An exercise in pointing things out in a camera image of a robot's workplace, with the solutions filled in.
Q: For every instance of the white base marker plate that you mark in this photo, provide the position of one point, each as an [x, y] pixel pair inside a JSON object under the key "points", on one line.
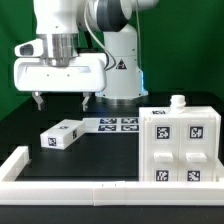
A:
{"points": [[112, 125]]}

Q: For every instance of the white box with markers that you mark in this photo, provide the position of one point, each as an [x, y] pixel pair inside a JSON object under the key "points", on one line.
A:
{"points": [[62, 134]]}

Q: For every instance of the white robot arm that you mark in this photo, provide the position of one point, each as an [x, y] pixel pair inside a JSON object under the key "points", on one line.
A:
{"points": [[83, 46]]}

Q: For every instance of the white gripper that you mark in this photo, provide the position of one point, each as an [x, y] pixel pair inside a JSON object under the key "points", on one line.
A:
{"points": [[85, 73]]}

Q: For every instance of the white cabinet body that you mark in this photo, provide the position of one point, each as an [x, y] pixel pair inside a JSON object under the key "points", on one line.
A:
{"points": [[178, 146]]}

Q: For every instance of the white U-shaped table fence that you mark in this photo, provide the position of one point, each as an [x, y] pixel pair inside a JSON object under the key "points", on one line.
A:
{"points": [[15, 192]]}

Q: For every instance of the white cabinet top knob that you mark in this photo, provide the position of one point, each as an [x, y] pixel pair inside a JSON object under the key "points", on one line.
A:
{"points": [[177, 103]]}

